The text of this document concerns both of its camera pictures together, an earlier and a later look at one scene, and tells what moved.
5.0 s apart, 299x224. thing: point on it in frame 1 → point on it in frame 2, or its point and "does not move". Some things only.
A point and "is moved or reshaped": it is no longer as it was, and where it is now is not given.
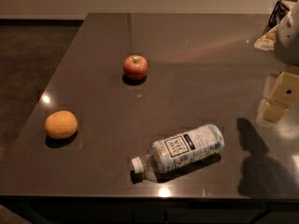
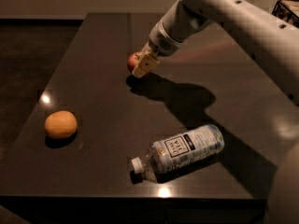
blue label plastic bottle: x=181 y=149 does not move
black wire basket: x=279 y=9 does not move
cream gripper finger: x=283 y=97 → x=163 y=41
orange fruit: x=61 y=124 does not move
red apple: x=135 y=67 is moved or reshaped
